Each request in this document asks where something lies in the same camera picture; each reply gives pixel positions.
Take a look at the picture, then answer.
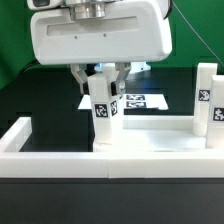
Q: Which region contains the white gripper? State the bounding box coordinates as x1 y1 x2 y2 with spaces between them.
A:
29 0 173 96

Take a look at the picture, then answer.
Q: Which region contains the white desk top panel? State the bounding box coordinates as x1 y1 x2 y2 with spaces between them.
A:
93 115 206 153

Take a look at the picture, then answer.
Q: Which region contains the sheet with four markers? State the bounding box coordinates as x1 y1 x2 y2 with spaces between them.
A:
77 93 170 111

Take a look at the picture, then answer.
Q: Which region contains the white U-shaped fence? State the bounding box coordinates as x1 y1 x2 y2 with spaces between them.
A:
0 117 224 179

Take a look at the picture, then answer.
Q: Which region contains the black cable upper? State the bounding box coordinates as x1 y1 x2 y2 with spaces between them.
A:
20 59 40 75

